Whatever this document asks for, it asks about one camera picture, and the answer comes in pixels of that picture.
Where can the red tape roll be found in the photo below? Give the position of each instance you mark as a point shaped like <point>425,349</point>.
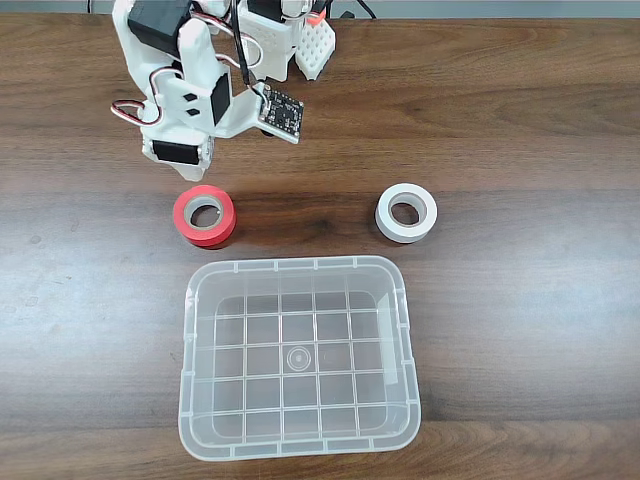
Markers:
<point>182,225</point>

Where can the clear plastic storage box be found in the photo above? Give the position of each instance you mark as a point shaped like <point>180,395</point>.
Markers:
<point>300,360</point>

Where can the white tape roll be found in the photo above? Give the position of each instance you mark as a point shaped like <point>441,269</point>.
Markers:
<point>385,226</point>

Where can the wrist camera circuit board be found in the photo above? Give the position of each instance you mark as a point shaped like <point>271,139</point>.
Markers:
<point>282,112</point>

